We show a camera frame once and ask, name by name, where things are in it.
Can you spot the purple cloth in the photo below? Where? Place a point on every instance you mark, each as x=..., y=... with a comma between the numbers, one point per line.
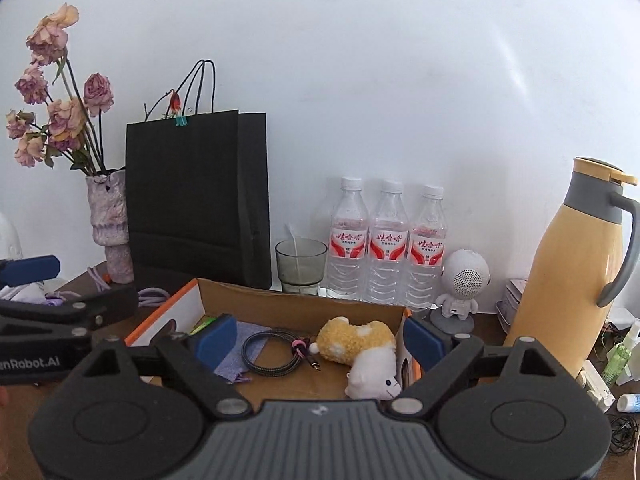
x=232, y=368

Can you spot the glass cup with straw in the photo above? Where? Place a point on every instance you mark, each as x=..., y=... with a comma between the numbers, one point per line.
x=301, y=262

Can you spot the green packet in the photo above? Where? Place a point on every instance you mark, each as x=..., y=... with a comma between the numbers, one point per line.
x=202, y=323

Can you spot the dried pink flowers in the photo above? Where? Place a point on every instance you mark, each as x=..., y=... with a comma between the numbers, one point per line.
x=64, y=119

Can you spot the purple white vase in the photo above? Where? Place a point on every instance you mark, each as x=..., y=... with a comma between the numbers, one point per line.
x=109, y=221

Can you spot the black paper bag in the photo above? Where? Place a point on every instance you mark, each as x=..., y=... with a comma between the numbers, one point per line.
x=198, y=197

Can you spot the left water bottle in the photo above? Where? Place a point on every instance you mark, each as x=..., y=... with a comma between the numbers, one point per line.
x=347, y=243

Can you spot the yellow white plush toy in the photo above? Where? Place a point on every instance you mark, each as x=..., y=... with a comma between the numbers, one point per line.
x=369, y=350

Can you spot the white power strip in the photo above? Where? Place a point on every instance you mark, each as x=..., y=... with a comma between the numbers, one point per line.
x=593, y=384

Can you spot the water bottle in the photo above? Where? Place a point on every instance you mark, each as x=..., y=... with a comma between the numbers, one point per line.
x=347, y=243
x=388, y=242
x=427, y=243

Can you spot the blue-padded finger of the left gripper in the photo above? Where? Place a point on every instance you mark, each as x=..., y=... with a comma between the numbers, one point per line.
x=26, y=271

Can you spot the right water bottle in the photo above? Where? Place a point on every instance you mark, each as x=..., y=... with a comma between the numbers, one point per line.
x=427, y=243

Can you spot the small floral tin box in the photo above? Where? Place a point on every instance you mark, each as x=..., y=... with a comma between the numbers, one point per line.
x=509, y=302

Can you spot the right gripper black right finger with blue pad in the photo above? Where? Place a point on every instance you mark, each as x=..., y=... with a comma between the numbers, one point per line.
x=447, y=363

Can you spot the yellow thermos jug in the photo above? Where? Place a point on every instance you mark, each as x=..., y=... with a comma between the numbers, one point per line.
x=582, y=263

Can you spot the green spray bottle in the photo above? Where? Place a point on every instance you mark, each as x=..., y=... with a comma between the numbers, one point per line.
x=617, y=371

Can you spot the red cardboard box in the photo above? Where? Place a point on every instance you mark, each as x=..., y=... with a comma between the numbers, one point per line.
x=301, y=316

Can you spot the white robot speaker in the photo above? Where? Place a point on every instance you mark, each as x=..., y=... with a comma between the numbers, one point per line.
x=465, y=275

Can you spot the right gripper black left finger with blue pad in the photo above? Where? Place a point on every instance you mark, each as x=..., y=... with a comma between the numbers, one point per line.
x=204, y=350

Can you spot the middle water bottle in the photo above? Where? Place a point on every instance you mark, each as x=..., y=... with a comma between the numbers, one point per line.
x=388, y=242

